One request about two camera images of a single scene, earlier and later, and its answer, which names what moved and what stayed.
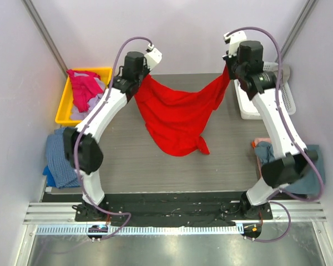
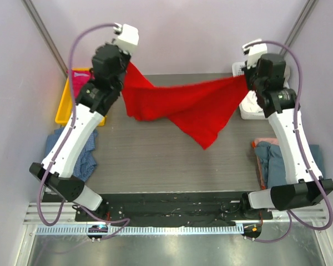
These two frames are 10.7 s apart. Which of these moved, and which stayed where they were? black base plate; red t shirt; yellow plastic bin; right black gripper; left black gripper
Moved: right black gripper; left black gripper; red t shirt
Stayed: black base plate; yellow plastic bin
